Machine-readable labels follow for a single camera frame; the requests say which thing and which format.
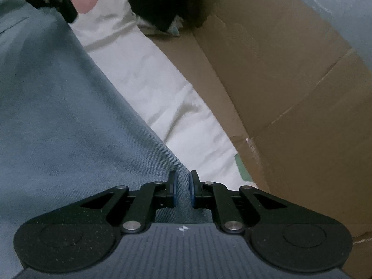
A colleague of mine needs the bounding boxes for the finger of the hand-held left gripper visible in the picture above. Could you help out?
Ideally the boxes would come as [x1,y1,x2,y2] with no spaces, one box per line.
[7,0,79,24]

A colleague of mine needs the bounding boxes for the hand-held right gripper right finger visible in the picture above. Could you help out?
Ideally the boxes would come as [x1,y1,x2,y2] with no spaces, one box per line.
[189,170,320,234]

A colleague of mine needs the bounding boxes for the small black object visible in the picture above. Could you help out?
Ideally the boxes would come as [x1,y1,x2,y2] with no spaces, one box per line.
[128,0,211,35]

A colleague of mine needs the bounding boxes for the cream bear printed bedsheet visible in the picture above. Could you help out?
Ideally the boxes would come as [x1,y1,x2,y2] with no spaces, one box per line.
[68,0,254,187]

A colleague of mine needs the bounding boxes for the blue denim pants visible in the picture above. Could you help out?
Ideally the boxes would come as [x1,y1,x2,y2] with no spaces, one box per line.
[0,0,216,279]

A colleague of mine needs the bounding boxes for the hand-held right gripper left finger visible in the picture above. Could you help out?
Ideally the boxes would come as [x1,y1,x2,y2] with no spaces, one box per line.
[43,171,178,233]

